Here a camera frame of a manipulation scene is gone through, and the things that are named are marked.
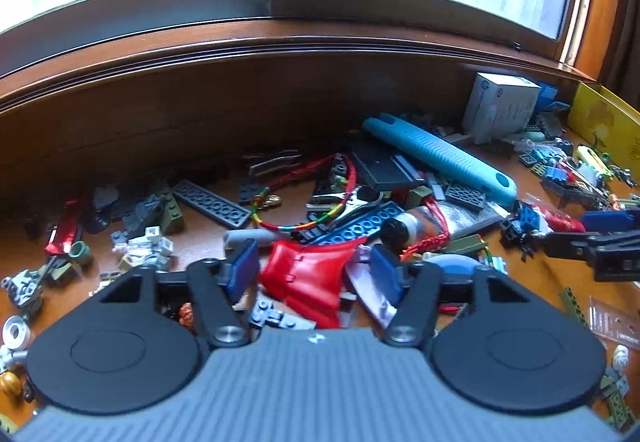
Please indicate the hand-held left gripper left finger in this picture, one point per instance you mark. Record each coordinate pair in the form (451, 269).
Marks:
(242, 269)

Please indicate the gold ball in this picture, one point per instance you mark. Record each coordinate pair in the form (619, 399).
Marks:
(10, 383)

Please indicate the yellow cardboard box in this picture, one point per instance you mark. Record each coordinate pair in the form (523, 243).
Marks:
(600, 116)

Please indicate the clear plastic packet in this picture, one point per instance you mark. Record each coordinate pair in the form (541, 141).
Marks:
(615, 322)

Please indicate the olive green brick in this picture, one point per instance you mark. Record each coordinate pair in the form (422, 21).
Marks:
(170, 214)

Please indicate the grey toy piece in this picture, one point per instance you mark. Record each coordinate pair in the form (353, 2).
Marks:
(22, 287)

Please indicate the dark grey studded brick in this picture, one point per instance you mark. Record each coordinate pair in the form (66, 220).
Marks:
(465, 197)

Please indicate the red folding knife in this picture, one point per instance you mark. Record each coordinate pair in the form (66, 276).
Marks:
(65, 227)

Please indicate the white carton box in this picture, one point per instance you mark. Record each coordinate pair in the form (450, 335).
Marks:
(500, 106)

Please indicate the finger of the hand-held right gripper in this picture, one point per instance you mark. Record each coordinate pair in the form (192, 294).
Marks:
(567, 246)
(607, 222)

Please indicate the tube with black cap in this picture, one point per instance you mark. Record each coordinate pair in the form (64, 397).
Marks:
(415, 227)

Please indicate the blue round disc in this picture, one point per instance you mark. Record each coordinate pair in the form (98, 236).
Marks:
(460, 266)

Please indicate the black flat panel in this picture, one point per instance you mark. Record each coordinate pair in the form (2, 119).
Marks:
(387, 166)

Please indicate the wooden window sill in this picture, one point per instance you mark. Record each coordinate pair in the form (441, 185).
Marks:
(250, 46)

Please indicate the red plastic cape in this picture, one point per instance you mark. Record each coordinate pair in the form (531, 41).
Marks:
(305, 277)

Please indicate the grey foil packet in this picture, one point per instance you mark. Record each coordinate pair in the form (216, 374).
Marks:
(472, 219)

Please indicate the scattered small toy bricks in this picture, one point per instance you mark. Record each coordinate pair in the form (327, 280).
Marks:
(560, 166)

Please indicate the grey cylinder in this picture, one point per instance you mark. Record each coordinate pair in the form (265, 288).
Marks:
(250, 238)

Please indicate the blue studded brick plate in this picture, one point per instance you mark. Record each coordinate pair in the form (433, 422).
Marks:
(360, 224)

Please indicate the teal utility knife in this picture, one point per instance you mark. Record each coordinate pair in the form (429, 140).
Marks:
(440, 156)

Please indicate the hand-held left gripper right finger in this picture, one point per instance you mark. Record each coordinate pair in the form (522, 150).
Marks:
(387, 272)

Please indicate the black blue toy figure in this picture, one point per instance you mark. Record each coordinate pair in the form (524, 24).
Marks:
(525, 224)

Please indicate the olive long beam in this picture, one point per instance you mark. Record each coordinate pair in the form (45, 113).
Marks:
(575, 307)

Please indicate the white grey toy robot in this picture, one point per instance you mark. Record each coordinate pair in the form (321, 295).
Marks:
(142, 249)

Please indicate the lilac curved plastic piece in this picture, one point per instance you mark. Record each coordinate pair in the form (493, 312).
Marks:
(370, 297)

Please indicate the grey studded brick plate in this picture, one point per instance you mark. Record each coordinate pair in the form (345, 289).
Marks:
(212, 203)

